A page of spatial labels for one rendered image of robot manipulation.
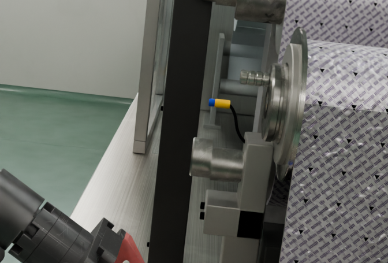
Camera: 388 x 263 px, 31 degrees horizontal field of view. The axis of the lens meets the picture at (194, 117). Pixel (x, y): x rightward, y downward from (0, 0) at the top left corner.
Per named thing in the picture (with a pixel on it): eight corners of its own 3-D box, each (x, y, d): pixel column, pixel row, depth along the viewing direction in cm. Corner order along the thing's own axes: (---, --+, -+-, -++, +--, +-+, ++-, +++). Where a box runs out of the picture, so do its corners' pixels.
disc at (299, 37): (275, 214, 67) (274, 109, 77) (280, 214, 67) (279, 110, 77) (305, 97, 57) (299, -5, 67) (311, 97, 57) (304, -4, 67)
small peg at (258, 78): (238, 83, 68) (240, 69, 67) (268, 86, 68) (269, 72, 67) (239, 84, 66) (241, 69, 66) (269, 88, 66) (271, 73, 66)
